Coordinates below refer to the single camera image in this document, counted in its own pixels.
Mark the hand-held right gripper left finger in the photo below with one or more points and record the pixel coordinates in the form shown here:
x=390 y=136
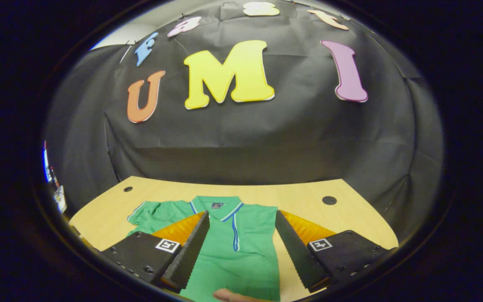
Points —
x=193 y=251

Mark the black backdrop cloth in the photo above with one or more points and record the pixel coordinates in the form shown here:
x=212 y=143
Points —
x=266 y=138

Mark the white side table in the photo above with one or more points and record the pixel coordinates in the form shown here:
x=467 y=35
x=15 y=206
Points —
x=61 y=199

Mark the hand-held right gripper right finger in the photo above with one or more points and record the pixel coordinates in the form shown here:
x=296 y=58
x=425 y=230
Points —
x=294 y=251

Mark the computer monitor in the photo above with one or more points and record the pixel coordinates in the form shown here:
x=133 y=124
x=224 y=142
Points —
x=46 y=163

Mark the green T-shirt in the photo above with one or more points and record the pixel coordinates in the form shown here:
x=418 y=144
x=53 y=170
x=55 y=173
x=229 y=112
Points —
x=233 y=268

